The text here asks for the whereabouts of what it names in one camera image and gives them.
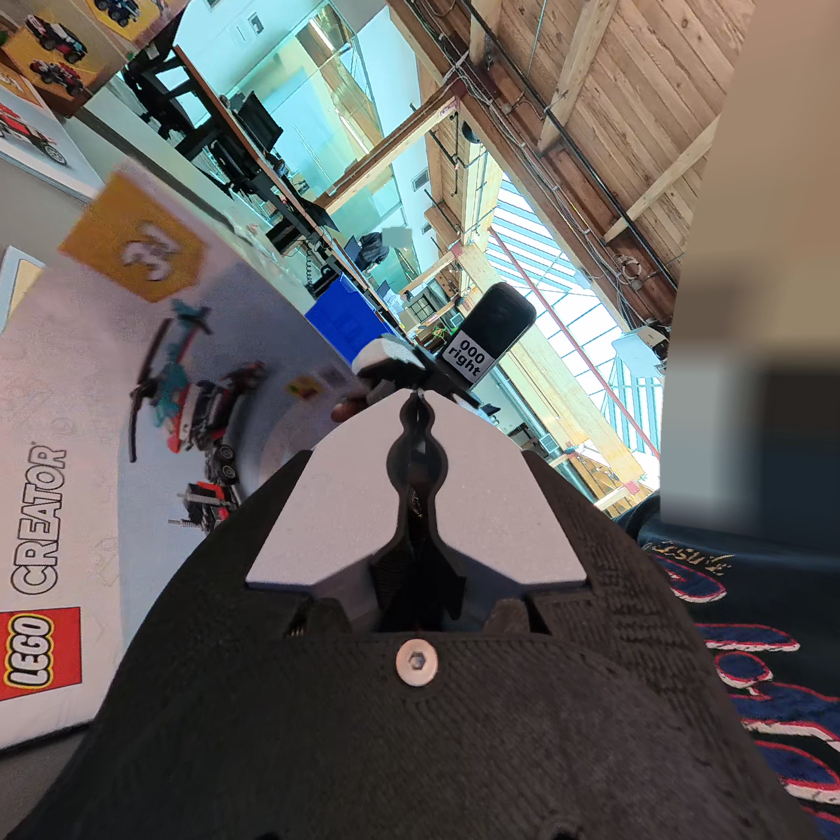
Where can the black monitor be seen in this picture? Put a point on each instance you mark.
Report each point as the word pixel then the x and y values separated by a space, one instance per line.
pixel 259 121

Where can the black ceiling dome camera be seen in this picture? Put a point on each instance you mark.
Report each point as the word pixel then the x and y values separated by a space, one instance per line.
pixel 469 131

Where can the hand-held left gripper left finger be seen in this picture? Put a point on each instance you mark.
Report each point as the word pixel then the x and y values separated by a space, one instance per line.
pixel 328 518

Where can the beige cover instruction booklet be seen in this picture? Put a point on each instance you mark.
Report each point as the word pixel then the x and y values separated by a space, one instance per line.
pixel 19 289

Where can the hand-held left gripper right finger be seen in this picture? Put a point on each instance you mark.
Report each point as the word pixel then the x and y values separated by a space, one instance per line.
pixel 505 518

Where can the blue plastic bin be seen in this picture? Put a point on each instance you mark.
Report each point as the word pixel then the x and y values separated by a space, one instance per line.
pixel 341 321

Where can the lego set cardboard box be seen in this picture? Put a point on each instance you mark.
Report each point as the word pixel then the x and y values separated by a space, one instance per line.
pixel 59 46

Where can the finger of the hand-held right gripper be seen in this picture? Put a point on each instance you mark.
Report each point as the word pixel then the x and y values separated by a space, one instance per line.
pixel 387 353

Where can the black printed shirt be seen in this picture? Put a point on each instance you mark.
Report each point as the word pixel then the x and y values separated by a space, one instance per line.
pixel 787 577

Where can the long wooden table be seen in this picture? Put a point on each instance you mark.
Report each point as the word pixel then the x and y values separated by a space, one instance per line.
pixel 262 154

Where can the red car cover instruction booklet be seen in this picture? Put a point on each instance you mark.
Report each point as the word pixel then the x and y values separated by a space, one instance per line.
pixel 26 138

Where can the helicopter cover instruction booklet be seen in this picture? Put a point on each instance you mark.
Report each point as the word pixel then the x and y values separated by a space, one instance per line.
pixel 85 394

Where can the black office chair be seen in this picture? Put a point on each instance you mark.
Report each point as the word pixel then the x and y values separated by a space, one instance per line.
pixel 233 167

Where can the red pipe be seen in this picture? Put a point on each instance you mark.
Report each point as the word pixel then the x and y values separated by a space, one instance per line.
pixel 571 341

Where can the person's right hand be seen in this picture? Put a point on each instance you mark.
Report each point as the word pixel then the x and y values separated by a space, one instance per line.
pixel 349 408

